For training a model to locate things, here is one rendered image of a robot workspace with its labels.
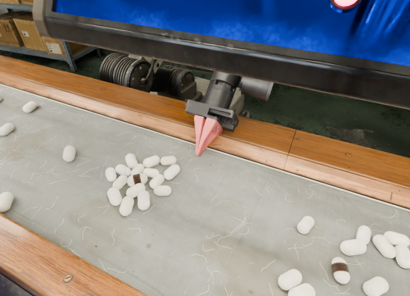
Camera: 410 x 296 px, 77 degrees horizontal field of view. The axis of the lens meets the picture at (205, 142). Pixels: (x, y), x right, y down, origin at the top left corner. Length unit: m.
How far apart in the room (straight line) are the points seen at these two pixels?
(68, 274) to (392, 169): 0.55
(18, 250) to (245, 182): 0.36
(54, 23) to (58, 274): 0.30
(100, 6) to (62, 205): 0.38
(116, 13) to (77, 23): 0.03
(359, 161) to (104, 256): 0.47
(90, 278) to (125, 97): 0.45
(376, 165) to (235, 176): 0.26
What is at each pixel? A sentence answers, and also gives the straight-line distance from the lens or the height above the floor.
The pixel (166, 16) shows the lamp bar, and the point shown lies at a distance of 0.17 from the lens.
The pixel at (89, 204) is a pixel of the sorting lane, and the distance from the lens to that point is 0.50.
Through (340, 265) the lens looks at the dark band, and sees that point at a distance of 0.42.
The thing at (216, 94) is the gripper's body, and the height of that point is 0.85.
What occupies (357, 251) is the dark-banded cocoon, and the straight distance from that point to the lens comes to 0.45.
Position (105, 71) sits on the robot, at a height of 0.76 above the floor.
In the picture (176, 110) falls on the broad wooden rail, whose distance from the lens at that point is 0.63.
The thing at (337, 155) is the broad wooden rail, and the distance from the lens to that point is 0.56.
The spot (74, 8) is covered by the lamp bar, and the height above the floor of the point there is 1.06.
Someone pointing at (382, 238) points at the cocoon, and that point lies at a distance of 0.47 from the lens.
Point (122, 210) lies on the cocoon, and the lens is 0.45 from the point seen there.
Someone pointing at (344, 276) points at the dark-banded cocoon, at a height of 0.76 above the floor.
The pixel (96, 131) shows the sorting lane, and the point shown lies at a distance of 0.65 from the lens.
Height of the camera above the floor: 1.11
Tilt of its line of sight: 40 degrees down
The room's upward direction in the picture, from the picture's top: straight up
